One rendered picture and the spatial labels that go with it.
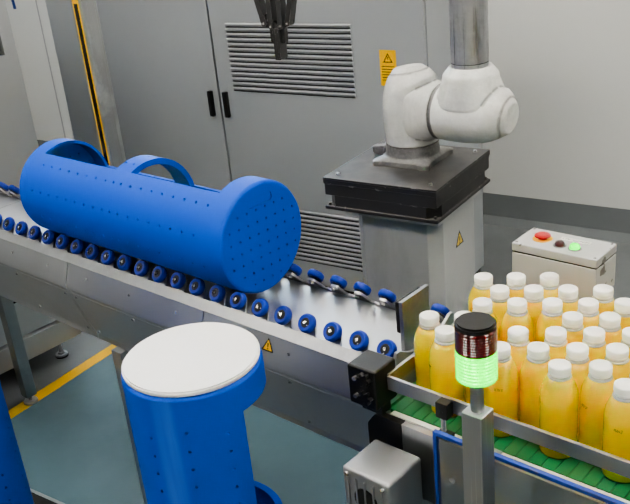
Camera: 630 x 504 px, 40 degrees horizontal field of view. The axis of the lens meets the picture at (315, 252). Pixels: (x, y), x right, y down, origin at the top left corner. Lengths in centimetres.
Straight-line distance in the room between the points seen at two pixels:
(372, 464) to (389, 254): 100
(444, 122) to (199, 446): 115
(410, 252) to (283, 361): 65
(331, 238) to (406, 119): 161
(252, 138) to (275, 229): 195
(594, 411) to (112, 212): 134
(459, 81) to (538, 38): 235
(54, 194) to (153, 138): 199
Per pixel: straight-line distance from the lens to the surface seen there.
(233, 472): 177
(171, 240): 217
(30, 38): 706
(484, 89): 236
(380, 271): 262
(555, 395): 158
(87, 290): 262
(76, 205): 248
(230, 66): 405
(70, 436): 356
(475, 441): 143
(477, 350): 132
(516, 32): 472
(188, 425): 169
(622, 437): 156
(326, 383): 198
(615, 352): 162
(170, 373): 173
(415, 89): 246
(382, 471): 169
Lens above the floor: 190
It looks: 23 degrees down
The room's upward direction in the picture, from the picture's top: 6 degrees counter-clockwise
